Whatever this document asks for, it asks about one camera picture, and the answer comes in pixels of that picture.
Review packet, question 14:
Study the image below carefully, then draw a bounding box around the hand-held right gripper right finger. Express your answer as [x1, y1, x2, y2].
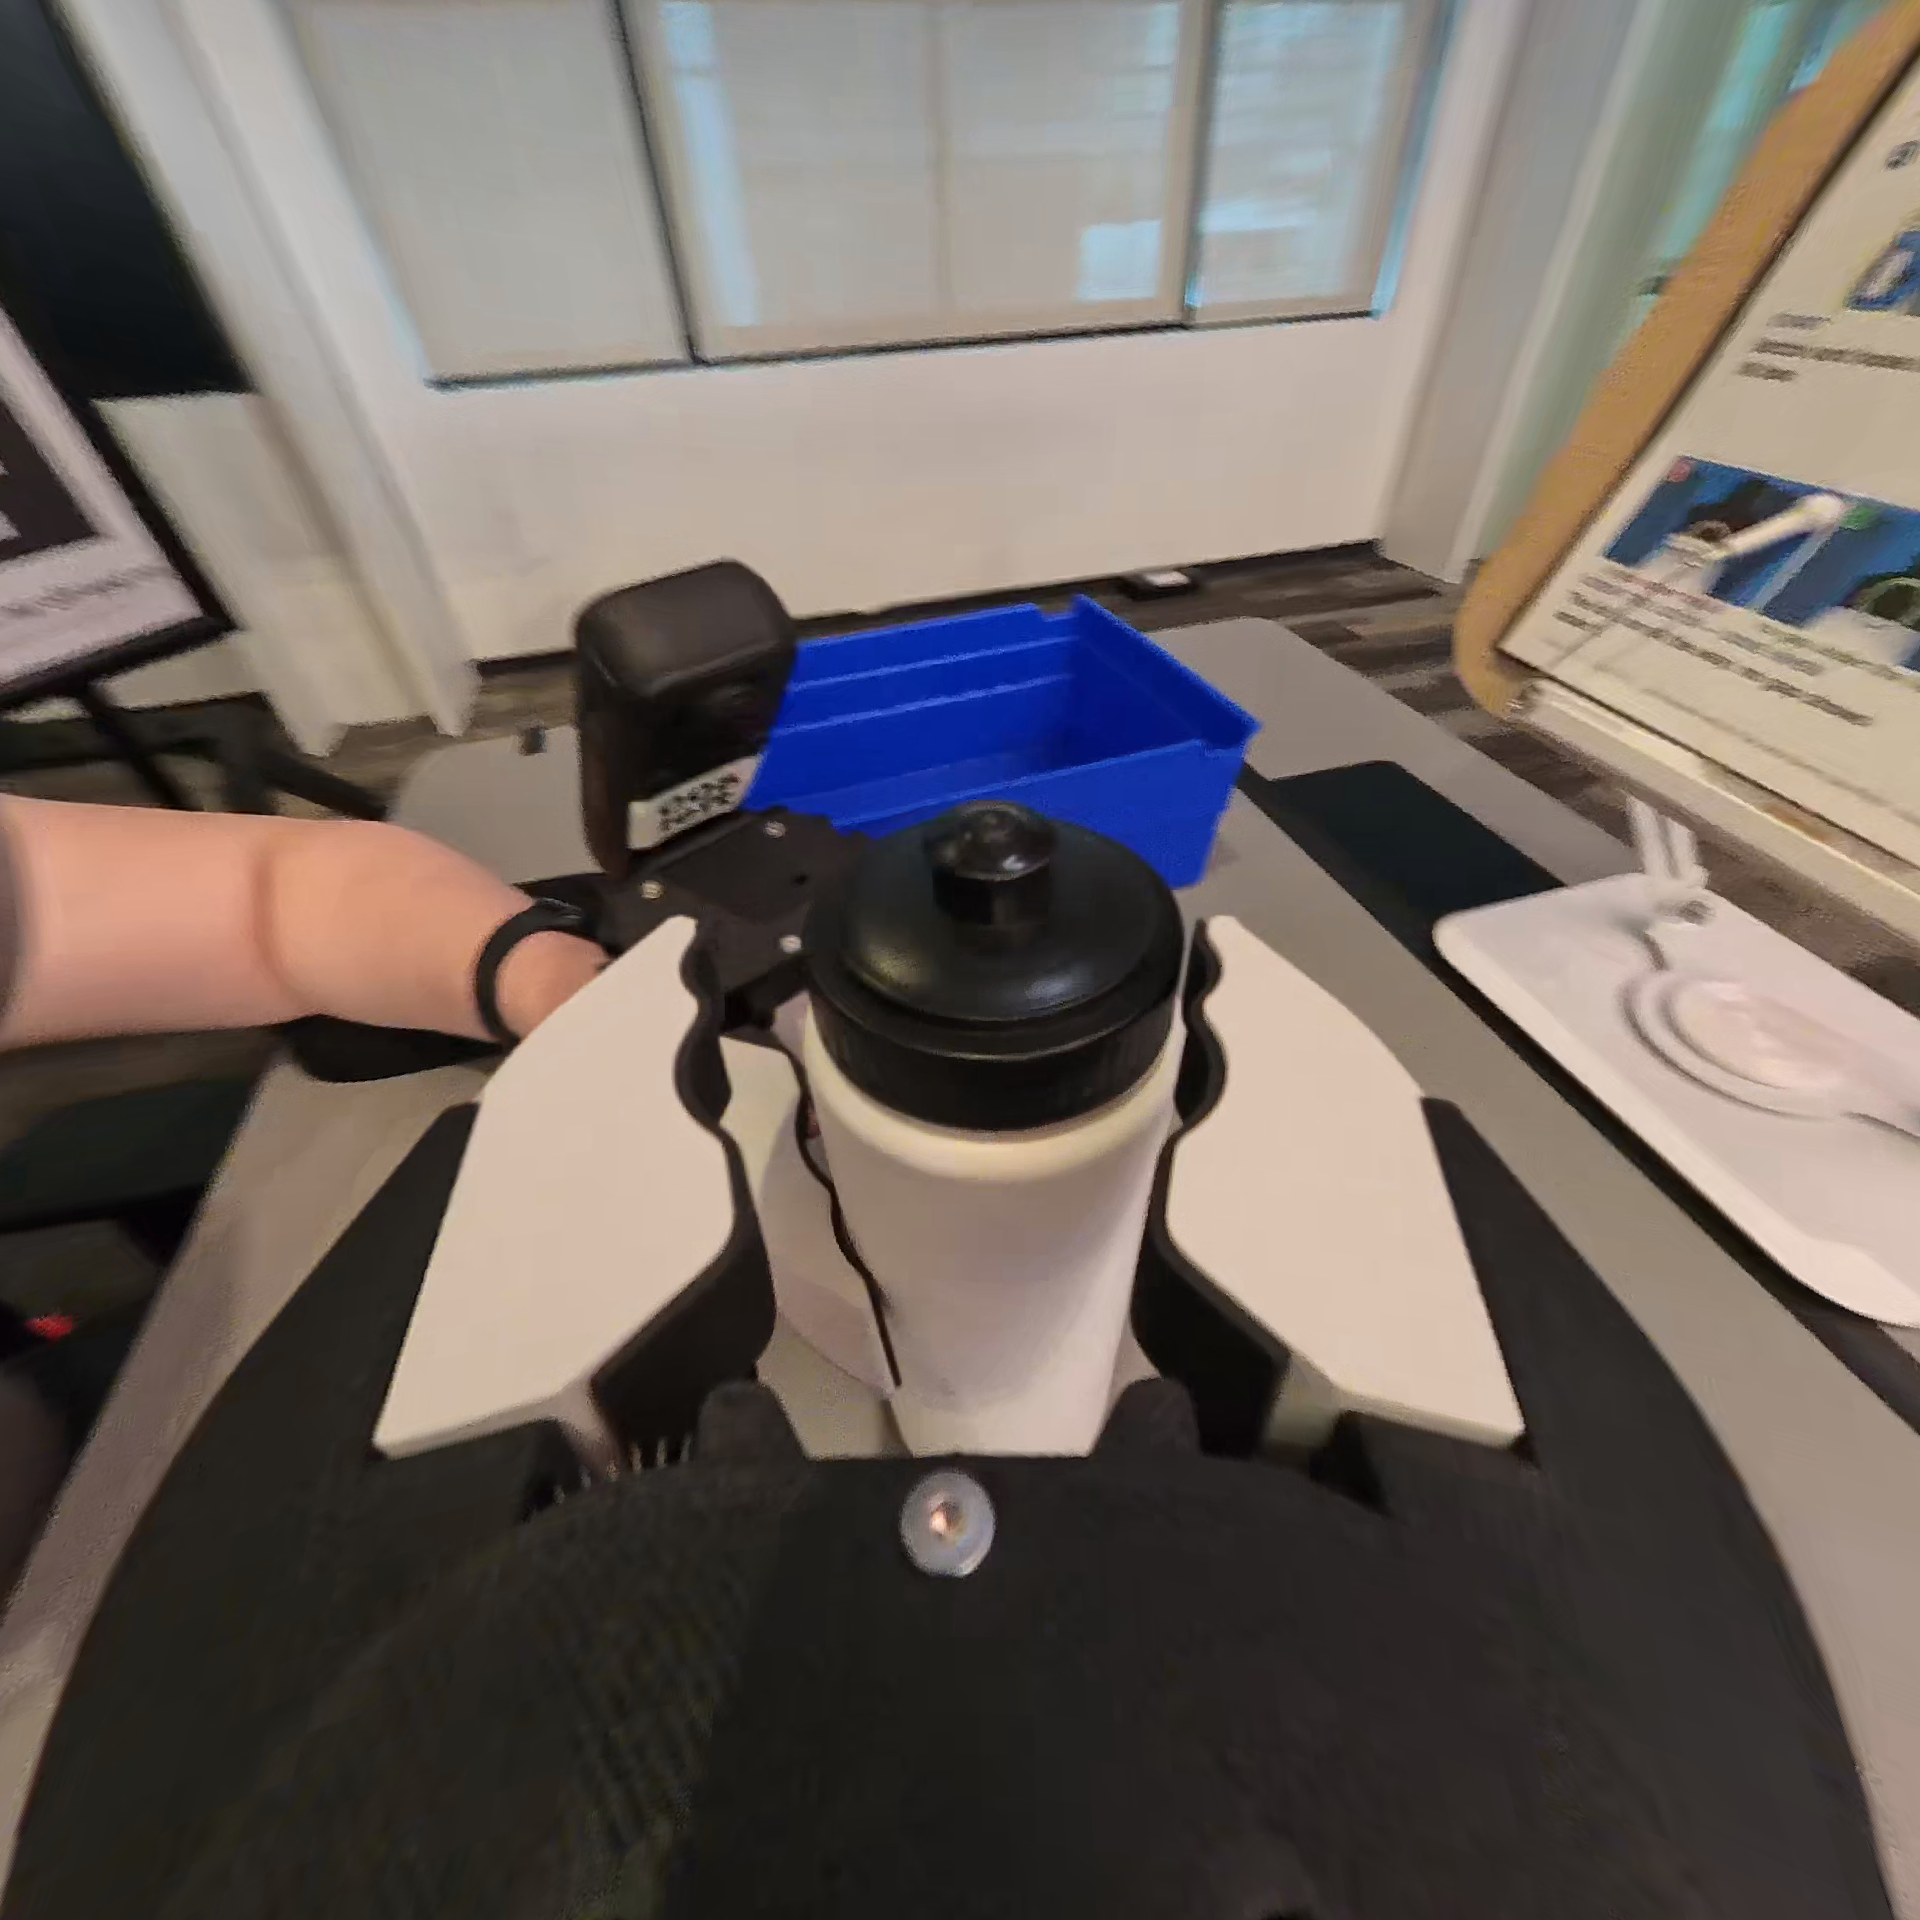
[1131, 915, 1528, 1480]

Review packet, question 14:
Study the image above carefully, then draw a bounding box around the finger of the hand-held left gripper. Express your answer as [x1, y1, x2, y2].
[715, 1027, 905, 1390]

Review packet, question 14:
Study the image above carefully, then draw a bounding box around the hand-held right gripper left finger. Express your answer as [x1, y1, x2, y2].
[372, 919, 777, 1480]

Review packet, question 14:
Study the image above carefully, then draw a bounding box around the white plastic bottle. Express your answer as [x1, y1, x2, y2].
[798, 1005, 1180, 1461]

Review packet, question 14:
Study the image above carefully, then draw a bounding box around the black bottle lid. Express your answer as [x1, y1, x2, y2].
[805, 803, 1189, 1135]

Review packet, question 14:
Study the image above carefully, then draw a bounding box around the blue plastic bin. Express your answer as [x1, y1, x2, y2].
[742, 595, 1262, 888]

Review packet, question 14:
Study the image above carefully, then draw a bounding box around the person's left forearm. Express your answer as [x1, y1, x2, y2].
[0, 795, 527, 1052]

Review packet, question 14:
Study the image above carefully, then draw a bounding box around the person's left hand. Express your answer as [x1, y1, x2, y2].
[501, 930, 609, 1040]

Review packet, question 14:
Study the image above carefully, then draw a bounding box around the black wristband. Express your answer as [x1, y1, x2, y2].
[471, 897, 587, 1045]

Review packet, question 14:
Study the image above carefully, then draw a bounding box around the large window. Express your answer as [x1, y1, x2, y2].
[283, 0, 1450, 391]

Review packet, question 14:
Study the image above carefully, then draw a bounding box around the framed marker poster easel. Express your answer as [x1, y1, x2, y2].
[0, 300, 390, 820]

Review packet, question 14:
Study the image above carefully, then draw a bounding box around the instruction board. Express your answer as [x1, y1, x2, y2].
[1454, 0, 1920, 872]

